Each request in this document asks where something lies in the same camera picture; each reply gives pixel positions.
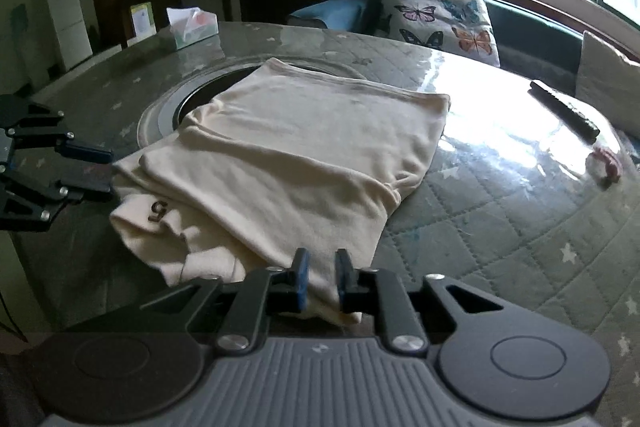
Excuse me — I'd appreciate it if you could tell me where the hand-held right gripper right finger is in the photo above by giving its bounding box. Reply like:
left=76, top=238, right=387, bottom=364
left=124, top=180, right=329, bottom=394
left=334, top=248, right=505, bottom=354

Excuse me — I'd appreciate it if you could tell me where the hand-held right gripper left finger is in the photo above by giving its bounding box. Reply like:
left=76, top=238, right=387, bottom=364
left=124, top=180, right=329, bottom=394
left=140, top=248, right=311, bottom=355

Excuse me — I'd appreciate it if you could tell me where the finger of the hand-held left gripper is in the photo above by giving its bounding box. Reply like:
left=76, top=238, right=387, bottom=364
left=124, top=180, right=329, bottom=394
left=0, top=169, right=113, bottom=233
left=0, top=94, right=113, bottom=162

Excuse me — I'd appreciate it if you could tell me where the cream shirt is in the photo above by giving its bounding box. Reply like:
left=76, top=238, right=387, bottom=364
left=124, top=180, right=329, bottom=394
left=109, top=57, right=451, bottom=325

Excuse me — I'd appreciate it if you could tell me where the white refrigerator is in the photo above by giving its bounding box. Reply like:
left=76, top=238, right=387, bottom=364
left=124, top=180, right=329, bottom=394
left=45, top=0, right=93, bottom=72

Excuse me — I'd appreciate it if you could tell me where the tissue box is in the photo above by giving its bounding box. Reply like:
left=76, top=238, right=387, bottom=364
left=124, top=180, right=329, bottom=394
left=166, top=7, right=219, bottom=52

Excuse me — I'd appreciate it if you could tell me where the blue armrest cloth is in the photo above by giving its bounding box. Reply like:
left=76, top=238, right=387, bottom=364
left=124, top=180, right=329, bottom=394
left=287, top=0, right=367, bottom=30

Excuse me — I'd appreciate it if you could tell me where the butterfly print pillow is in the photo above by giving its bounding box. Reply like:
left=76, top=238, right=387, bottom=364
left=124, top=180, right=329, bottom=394
left=377, top=0, right=501, bottom=68

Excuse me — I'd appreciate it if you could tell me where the black remote control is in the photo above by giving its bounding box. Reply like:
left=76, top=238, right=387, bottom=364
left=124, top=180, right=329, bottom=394
left=530, top=79, right=600, bottom=138

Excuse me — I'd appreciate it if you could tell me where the teal sofa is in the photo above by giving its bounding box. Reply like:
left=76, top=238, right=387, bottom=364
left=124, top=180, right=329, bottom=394
left=286, top=0, right=640, bottom=138

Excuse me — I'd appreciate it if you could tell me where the plain white pillow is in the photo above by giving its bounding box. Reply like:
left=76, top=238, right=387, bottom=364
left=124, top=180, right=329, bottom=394
left=576, top=30, right=640, bottom=135

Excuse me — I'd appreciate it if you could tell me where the pink hair tie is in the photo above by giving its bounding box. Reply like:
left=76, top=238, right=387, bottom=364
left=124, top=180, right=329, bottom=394
left=592, top=147, right=622, bottom=185

